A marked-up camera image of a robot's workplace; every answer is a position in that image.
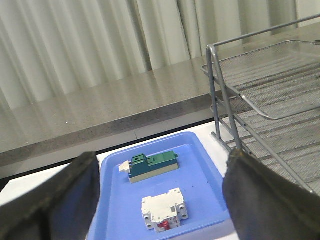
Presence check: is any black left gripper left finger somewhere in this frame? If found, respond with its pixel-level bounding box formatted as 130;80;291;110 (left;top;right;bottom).
0;152;100;240

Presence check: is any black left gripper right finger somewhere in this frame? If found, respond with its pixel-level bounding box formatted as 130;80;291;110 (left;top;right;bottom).
222;149;320;240

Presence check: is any silver mesh tray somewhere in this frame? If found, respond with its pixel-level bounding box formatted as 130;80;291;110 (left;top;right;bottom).
209;99;320;161
224;134;320;191
201;40;320;121

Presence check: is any blue plastic tray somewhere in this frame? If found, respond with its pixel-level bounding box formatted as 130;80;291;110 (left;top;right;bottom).
87;132;229;240

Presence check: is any grey stone counter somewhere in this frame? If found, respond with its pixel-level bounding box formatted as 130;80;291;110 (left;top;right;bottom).
0;23;320;167

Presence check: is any white circuit breaker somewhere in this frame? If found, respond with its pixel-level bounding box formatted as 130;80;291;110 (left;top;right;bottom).
141;188;189;233

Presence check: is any silver metal rack frame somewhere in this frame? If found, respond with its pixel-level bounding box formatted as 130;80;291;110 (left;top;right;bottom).
201;18;320;194

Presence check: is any green and beige switch module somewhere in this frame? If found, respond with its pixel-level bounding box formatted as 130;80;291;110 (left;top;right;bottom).
118;151;179;184

